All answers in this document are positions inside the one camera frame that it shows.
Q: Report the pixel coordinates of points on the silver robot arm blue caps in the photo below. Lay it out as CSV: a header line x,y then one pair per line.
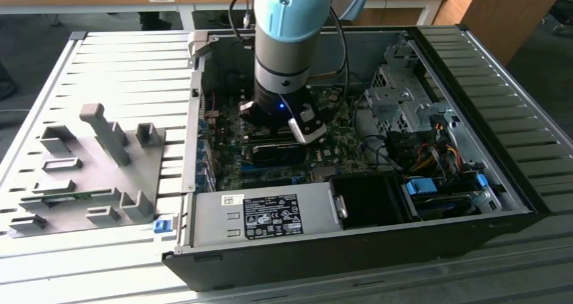
x,y
286,59

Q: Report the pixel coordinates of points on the black RAM slot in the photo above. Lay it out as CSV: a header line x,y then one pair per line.
x,y
269,138

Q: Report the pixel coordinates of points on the black graphics card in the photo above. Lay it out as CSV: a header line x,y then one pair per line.
x,y
277,153

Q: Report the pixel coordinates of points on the green motherboard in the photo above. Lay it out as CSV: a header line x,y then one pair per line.
x,y
339,149

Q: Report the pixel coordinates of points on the silver metal drive cage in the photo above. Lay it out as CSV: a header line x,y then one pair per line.
x,y
389,106

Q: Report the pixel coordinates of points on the grey power supply with label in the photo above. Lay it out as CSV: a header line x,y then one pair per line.
x,y
215,216

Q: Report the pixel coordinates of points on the black chair base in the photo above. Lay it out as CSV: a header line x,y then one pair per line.
x,y
156,20

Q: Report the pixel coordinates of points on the blue disk carrier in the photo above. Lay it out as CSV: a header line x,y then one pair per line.
x,y
421,186

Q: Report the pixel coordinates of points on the blue case latch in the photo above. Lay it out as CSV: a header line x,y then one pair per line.
x,y
162,227

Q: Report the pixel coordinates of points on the grey plastic parts rack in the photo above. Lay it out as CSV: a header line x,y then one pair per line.
x,y
98,183

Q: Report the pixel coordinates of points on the black open PC case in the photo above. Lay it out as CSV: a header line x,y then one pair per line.
x,y
313,257

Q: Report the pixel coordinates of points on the green RAM stick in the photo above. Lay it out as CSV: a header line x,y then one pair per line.
x,y
83,195

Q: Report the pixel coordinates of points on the blue drive clip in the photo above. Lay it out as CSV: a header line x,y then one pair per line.
x,y
481,181

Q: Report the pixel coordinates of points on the dark floor object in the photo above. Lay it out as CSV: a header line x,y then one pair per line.
x,y
7,82

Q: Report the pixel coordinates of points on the wooden cabinet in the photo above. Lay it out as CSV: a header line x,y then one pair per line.
x,y
501,15

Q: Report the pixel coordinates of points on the dark chair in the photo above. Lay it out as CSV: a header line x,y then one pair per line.
x,y
561,12

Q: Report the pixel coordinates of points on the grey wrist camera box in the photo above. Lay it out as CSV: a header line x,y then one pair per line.
x,y
309,129

